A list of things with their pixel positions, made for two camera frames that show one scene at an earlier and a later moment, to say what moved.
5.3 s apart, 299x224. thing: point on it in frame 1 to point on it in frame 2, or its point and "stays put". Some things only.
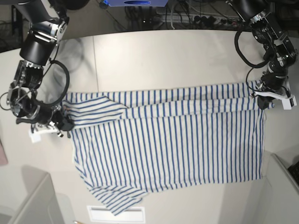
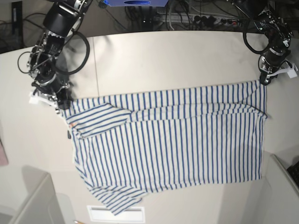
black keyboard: (294, 169) stays put
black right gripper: (274, 78) to (271, 58)
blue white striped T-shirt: (128, 143) stays put
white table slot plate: (102, 213) stays put
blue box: (138, 3) stays put
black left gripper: (39, 114) to (50, 84)
